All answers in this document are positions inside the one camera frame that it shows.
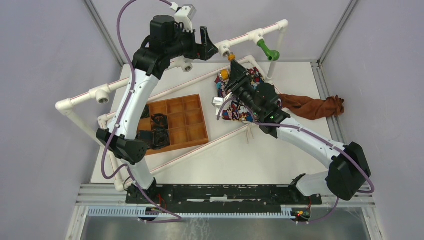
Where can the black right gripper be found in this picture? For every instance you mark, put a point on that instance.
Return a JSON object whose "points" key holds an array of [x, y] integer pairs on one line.
{"points": [[238, 73]]}

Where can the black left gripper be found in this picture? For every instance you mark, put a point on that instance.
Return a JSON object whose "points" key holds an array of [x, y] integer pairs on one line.
{"points": [[204, 52]]}

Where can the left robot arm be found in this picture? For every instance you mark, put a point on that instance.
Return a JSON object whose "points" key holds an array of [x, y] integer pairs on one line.
{"points": [[119, 138]]}

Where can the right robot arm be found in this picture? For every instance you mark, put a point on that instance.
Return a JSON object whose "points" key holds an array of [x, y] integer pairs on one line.
{"points": [[346, 164]]}

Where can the green plastic water faucet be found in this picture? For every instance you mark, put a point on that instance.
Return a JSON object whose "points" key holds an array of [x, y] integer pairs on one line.
{"points": [[271, 54]]}

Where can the comic print cloth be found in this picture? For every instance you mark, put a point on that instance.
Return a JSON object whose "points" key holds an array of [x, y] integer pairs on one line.
{"points": [[236, 111]]}

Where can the wooden compartment tray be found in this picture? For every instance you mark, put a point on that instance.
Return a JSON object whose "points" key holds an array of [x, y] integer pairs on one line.
{"points": [[186, 122]]}

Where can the brown cloth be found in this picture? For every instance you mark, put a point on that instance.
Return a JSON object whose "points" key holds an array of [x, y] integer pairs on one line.
{"points": [[311, 108]]}

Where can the dark patterned rolled cloth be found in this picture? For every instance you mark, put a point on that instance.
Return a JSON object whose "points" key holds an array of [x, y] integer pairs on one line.
{"points": [[155, 139]]}

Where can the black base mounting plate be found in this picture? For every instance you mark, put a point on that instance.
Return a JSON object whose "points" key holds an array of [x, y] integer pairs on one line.
{"points": [[229, 199]]}

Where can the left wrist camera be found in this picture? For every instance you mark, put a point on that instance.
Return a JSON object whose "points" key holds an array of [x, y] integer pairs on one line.
{"points": [[184, 15]]}

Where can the white pvc pipe frame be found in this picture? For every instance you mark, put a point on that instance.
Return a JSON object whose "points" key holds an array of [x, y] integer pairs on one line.
{"points": [[66, 106]]}

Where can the white slotted cable duct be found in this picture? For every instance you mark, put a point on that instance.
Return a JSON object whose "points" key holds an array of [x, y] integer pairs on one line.
{"points": [[145, 212]]}

